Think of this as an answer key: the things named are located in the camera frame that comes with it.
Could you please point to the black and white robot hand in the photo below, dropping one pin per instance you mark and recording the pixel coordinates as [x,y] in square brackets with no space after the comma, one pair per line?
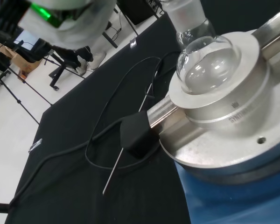
[70,30]

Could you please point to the person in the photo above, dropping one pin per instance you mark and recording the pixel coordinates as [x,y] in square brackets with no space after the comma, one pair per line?
[99,58]
[67,54]

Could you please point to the brown cardboard box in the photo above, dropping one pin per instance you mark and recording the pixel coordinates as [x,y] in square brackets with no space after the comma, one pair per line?
[21,60]

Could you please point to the clear tape piece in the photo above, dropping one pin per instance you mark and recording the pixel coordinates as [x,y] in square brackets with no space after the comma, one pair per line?
[35,144]
[133,42]

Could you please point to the black tripod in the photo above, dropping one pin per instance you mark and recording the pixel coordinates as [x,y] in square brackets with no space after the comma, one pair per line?
[21,101]

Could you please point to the thin metal probe rod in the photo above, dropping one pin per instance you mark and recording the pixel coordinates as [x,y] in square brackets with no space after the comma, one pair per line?
[116,163]

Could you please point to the clear round-bottom glass flask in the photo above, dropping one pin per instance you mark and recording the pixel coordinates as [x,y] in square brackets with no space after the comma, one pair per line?
[207,67]

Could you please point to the black bench cloth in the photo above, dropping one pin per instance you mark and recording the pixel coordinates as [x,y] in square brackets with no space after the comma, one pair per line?
[84,186]

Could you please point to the black desk frame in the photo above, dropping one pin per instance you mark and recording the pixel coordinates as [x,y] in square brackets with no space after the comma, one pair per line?
[135,14]

